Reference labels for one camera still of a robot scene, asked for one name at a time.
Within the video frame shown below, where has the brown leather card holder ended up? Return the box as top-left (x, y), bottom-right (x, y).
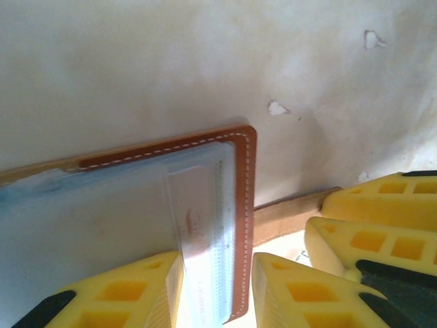
top-left (0, 124), bottom-right (343, 328)

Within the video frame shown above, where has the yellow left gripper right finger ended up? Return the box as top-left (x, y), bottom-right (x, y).
top-left (252, 251), bottom-right (412, 328)

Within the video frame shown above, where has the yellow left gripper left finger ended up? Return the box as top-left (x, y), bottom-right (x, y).
top-left (12, 251), bottom-right (186, 328)

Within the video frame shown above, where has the white card red print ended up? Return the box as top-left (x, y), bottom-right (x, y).
top-left (165, 162), bottom-right (236, 328)

